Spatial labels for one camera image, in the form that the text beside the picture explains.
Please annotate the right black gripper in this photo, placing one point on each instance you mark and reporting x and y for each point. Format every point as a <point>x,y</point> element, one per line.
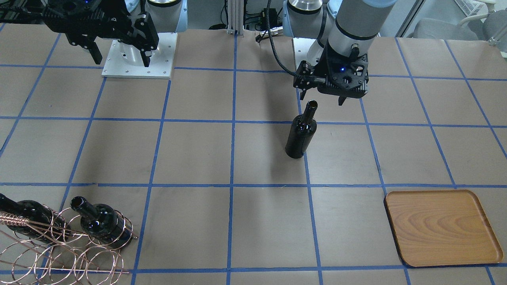
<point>103,24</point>

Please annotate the aluminium frame post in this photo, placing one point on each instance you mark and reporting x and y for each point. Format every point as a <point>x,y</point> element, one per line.
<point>235,17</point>

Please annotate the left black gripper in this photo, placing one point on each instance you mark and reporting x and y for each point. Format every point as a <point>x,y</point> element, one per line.
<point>328,64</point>

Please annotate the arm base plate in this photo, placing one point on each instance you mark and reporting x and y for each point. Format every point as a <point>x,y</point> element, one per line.
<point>305,51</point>
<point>124,61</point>

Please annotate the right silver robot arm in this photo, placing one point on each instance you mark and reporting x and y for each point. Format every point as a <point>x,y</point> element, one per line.
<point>167,15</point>

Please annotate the wooden tray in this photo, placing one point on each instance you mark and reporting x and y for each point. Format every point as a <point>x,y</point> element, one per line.
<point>441,228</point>

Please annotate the copper wire bottle basket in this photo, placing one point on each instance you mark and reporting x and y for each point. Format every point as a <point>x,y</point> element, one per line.
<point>37,255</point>

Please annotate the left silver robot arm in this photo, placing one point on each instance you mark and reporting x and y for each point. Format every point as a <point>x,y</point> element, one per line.
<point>343,30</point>

